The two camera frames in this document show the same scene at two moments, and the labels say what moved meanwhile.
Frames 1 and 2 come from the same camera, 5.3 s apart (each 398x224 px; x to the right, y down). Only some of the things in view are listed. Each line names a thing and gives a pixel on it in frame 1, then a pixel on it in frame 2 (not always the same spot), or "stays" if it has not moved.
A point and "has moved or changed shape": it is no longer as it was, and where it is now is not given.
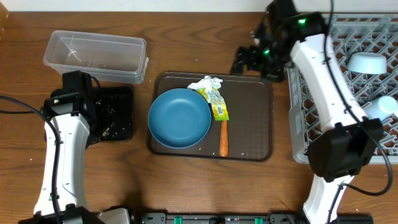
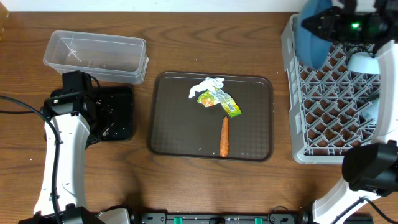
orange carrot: x=224 y=139 stays
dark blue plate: x=180 y=117 has moved or changed shape
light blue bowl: x=367 y=63 stays
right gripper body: x=268 y=63 -> x=354 y=29
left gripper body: x=89 y=142 stays
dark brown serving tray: x=249 y=98 stays
